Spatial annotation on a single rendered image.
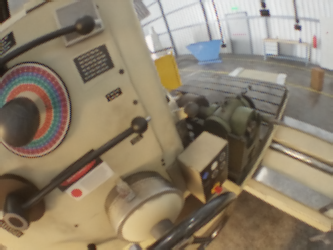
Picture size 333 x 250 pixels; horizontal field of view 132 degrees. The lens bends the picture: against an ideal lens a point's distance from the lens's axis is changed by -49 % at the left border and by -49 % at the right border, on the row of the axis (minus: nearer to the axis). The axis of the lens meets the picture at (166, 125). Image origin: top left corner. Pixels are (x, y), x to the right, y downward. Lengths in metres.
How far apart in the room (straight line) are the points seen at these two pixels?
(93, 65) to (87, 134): 0.14
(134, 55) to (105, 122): 0.16
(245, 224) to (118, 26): 1.78
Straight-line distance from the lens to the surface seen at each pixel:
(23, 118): 0.21
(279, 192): 1.12
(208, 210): 0.23
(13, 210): 0.35
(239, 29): 7.91
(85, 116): 0.30
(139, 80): 0.33
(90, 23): 0.25
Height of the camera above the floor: 1.67
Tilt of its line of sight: 34 degrees down
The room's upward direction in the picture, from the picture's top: 20 degrees counter-clockwise
